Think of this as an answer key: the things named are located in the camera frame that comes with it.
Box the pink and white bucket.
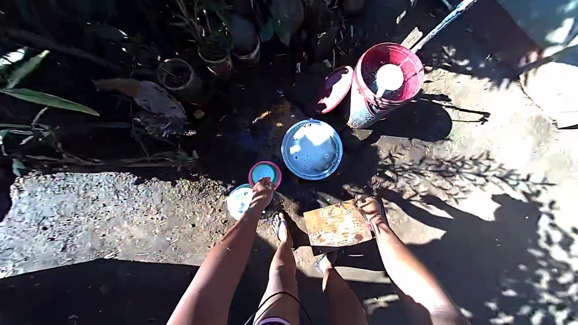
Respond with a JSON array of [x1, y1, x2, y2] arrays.
[[347, 42, 425, 130]]

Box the teal round bowl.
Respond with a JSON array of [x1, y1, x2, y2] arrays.
[[251, 163, 277, 185]]

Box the white basin with teal rim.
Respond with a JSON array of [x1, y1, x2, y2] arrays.
[[227, 184, 265, 221]]

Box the person's left hand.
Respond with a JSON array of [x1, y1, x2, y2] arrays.
[[250, 177, 275, 212]]

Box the blue and white pole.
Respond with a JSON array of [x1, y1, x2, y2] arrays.
[[411, 0, 477, 53]]

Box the white scoop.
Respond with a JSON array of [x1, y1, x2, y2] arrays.
[[376, 63, 404, 98]]

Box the pink round lid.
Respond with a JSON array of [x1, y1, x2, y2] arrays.
[[317, 66, 354, 114]]

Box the green leafy plants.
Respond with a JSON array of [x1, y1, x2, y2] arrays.
[[0, 0, 366, 172]]

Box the person's right forearm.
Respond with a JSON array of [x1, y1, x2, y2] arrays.
[[370, 218, 471, 325]]

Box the person's right hand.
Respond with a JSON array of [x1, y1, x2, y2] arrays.
[[355, 195, 386, 225]]

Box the blue round basin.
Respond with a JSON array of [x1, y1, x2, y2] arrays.
[[281, 119, 343, 181]]

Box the wooden plank piece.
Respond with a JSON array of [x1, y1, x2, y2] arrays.
[[400, 27, 424, 50]]

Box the brown dried leaf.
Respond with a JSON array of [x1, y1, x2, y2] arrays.
[[92, 78, 187, 137]]

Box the person's legs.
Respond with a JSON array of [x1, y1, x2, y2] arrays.
[[253, 212, 368, 325]]

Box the pink round bowl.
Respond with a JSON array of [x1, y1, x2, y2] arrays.
[[248, 161, 282, 191]]

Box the dark round plant pot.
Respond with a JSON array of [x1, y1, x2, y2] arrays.
[[157, 58, 202, 101]]

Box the wooden stool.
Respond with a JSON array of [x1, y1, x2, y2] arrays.
[[303, 196, 387, 256]]

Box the person's left forearm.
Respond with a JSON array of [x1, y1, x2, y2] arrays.
[[166, 205, 265, 325]]

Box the plant pot with pale rim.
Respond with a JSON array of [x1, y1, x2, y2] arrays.
[[198, 44, 233, 76], [232, 35, 261, 67]]

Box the black cable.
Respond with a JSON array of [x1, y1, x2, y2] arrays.
[[244, 291, 313, 325]]

